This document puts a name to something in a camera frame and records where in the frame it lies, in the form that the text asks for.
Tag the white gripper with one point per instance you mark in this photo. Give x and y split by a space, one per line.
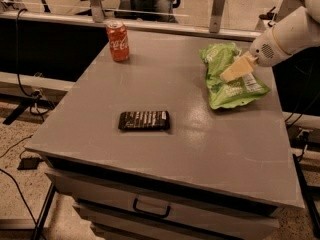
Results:
264 51

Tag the green rice chip bag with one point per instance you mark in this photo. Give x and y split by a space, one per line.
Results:
242 91

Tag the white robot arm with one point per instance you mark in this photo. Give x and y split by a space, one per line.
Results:
297 31

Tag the black snack bar packet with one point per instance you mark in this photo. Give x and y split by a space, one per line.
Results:
144 121

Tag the person in jeans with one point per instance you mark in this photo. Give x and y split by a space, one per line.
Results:
151 10

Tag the red Coca-Cola can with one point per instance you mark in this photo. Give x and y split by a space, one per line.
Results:
118 40

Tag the grey drawer cabinet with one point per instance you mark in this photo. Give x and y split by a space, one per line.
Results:
105 196

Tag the black power adapter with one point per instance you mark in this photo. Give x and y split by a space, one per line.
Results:
28 163

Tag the grey metal rail frame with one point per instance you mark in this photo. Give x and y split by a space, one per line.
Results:
239 18

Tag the black drawer handle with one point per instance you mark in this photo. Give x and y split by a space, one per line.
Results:
150 209

